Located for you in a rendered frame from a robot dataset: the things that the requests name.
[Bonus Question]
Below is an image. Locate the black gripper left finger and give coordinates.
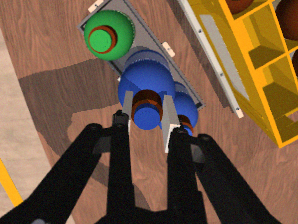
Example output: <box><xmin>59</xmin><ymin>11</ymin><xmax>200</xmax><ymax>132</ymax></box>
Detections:
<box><xmin>0</xmin><ymin>91</ymin><xmax>137</xmax><ymax>224</ymax></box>

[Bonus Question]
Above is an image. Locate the grey rectangular tray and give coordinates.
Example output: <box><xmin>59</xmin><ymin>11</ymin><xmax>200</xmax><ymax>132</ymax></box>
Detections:
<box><xmin>76</xmin><ymin>0</ymin><xmax>206</xmax><ymax>111</ymax></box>

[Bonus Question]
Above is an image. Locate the blue bottle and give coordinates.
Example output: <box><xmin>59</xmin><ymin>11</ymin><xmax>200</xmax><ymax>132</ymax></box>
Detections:
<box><xmin>174</xmin><ymin>81</ymin><xmax>198</xmax><ymax>136</ymax></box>
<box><xmin>118</xmin><ymin>49</ymin><xmax>176</xmax><ymax>130</ymax></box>

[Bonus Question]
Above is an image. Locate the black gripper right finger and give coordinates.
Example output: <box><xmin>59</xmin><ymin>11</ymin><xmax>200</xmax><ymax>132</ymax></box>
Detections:
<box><xmin>161</xmin><ymin>95</ymin><xmax>282</xmax><ymax>224</ymax></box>

